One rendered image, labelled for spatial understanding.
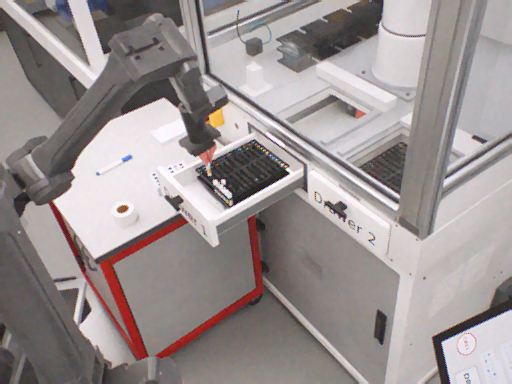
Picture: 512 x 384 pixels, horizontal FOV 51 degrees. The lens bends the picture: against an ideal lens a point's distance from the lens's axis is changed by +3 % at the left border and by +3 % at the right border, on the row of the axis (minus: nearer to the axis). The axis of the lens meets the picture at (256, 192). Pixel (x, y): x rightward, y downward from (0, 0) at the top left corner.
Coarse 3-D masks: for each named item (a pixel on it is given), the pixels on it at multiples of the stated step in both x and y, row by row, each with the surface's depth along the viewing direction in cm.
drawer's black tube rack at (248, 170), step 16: (256, 144) 162; (224, 160) 158; (240, 160) 157; (256, 160) 157; (272, 160) 156; (224, 176) 152; (240, 176) 156; (256, 176) 151; (272, 176) 152; (240, 192) 151; (256, 192) 151
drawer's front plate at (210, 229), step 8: (160, 168) 153; (160, 176) 154; (168, 176) 150; (160, 184) 158; (168, 184) 151; (176, 184) 147; (176, 192) 148; (184, 192) 144; (184, 200) 145; (192, 200) 142; (184, 208) 149; (192, 208) 142; (200, 208) 139; (184, 216) 152; (192, 216) 146; (200, 216) 140; (208, 216) 137; (192, 224) 150; (200, 224) 143; (208, 224) 137; (200, 232) 147; (208, 232) 141; (216, 232) 140; (208, 240) 144; (216, 240) 142
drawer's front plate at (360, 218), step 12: (312, 180) 147; (324, 180) 144; (312, 192) 150; (324, 192) 145; (336, 192) 140; (324, 204) 148; (348, 204) 138; (360, 204) 136; (336, 216) 146; (348, 216) 140; (360, 216) 136; (372, 216) 132; (348, 228) 143; (372, 228) 134; (384, 228) 129; (360, 240) 141; (384, 240) 132; (384, 252) 135
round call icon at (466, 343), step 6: (468, 330) 97; (456, 336) 98; (462, 336) 97; (468, 336) 96; (474, 336) 95; (456, 342) 97; (462, 342) 96; (468, 342) 95; (474, 342) 94; (462, 348) 96; (468, 348) 95; (474, 348) 94; (462, 354) 95; (468, 354) 94
